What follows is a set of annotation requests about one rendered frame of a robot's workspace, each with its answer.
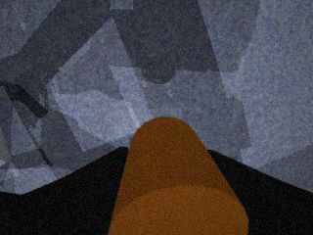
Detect orange cylinder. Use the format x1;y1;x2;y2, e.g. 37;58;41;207
109;117;249;235

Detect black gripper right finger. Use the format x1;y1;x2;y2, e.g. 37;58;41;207
207;150;313;235

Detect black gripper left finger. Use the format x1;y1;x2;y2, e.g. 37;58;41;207
0;146;128;235

